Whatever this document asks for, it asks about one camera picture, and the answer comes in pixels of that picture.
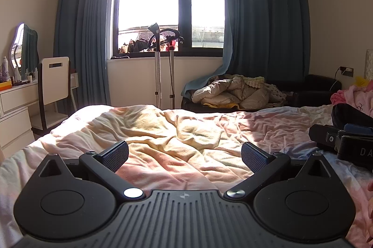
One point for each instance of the dark framed window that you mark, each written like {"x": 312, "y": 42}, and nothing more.
{"x": 148, "y": 3}

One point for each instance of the yellow cloth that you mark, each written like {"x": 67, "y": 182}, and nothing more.
{"x": 221, "y": 105}

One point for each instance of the black sofa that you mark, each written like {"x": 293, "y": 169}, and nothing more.
{"x": 314, "y": 90}

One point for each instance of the white dressing table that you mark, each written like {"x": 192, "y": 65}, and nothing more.
{"x": 17, "y": 99}

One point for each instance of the dark hanging clothes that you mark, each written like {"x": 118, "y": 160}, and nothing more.
{"x": 140, "y": 45}

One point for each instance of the garment steamer stand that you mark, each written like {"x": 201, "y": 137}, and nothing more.
{"x": 158, "y": 73}

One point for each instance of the beige down jacket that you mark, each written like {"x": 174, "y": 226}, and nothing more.
{"x": 233, "y": 90}

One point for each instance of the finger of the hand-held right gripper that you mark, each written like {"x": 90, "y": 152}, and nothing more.
{"x": 325, "y": 135}
{"x": 358, "y": 129}

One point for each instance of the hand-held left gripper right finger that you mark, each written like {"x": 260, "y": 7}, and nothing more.
{"x": 253, "y": 156}

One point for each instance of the light blue cloth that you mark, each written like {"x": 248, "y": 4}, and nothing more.
{"x": 198, "y": 83}

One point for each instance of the dark hooded garment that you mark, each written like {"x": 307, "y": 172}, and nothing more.
{"x": 349, "y": 115}

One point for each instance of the wall socket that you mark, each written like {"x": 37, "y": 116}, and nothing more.
{"x": 346, "y": 71}

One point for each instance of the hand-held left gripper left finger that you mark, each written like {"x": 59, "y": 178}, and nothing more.
{"x": 115, "y": 155}

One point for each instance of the white spray bottle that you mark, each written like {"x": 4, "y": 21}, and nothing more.
{"x": 5, "y": 68}

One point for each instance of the pink clothes pile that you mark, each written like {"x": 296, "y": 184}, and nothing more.
{"x": 355, "y": 96}

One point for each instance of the wavy framed mirror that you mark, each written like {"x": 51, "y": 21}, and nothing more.
{"x": 24, "y": 47}

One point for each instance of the white chair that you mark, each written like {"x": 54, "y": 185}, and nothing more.
{"x": 55, "y": 82}

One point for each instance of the yellow plush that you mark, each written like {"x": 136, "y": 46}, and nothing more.
{"x": 361, "y": 81}

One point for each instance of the blue curtain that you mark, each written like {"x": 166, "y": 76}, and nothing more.
{"x": 84, "y": 32}
{"x": 262, "y": 17}

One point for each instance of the white drawer unit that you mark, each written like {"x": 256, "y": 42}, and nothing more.
{"x": 14, "y": 131}

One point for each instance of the orange box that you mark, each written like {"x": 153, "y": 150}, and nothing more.
{"x": 5, "y": 85}

